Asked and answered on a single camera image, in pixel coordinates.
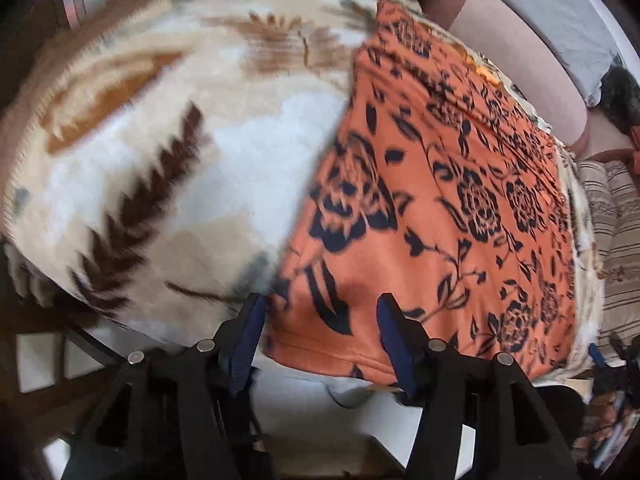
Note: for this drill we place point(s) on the black furry item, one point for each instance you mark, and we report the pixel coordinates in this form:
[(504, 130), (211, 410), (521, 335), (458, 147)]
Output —
[(620, 99)]

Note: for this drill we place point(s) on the grey pillow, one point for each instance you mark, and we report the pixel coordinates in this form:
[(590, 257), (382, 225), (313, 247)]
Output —
[(580, 34)]

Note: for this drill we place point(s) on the striped beige cushion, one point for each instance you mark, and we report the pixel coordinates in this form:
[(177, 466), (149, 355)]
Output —
[(597, 179)]

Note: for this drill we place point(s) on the orange black floral garment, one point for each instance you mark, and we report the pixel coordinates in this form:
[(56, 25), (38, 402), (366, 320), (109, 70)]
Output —
[(440, 191)]

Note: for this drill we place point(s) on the pink bolster cushion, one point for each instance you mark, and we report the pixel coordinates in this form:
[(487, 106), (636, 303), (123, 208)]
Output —
[(493, 29)]

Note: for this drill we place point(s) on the leaf pattern beige blanket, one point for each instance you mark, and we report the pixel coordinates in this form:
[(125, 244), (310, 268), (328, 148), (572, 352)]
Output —
[(162, 153)]

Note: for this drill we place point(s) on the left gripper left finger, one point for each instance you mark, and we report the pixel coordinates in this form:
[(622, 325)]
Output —
[(180, 416)]

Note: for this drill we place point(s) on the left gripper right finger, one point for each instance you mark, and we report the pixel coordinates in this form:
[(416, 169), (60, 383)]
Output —
[(521, 432)]

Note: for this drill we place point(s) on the large striped back cushion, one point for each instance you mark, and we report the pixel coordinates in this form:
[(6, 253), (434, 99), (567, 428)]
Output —
[(621, 306)]

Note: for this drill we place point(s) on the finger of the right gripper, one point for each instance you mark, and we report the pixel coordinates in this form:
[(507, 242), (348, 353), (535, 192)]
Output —
[(621, 366)]

